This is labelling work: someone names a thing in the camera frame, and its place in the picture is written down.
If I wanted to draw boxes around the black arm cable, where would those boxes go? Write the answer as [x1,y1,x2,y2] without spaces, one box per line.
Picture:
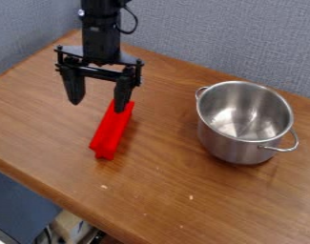
[115,4,139,35]

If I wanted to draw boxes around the red plastic block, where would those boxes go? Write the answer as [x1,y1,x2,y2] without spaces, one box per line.
[89,101,133,160]

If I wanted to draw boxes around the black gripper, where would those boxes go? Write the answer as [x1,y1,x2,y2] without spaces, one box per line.
[55,27,144,113]

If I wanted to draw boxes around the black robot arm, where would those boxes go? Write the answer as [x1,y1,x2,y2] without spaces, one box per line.
[55,0,144,113]

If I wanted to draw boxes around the black cables under table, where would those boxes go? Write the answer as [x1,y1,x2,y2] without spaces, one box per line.
[33,223,53,244]

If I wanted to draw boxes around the stainless steel pot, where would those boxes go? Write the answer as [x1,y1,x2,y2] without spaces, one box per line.
[195,81,299,165]

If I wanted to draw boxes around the beige box under table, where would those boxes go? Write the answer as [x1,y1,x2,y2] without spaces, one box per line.
[49,211,95,244]

